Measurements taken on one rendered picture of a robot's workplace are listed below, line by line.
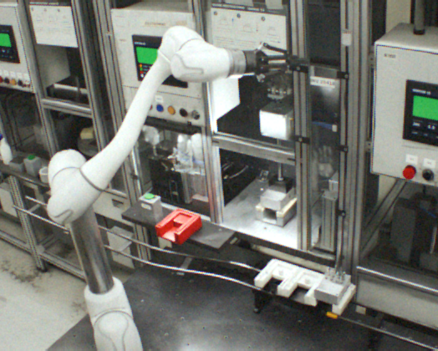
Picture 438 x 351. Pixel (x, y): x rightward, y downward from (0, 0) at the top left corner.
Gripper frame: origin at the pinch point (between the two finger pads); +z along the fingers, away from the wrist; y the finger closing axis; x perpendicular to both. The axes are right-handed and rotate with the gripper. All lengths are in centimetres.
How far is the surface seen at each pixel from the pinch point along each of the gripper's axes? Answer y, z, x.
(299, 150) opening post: -35.0, 11.7, 9.3
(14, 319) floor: -186, -85, 143
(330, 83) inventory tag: -7.4, 12.7, -2.3
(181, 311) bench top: -110, -23, 28
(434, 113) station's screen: -7.7, 28.1, -35.5
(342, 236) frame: -66, 27, -5
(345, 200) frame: -50, 24, -6
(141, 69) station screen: -17, -28, 65
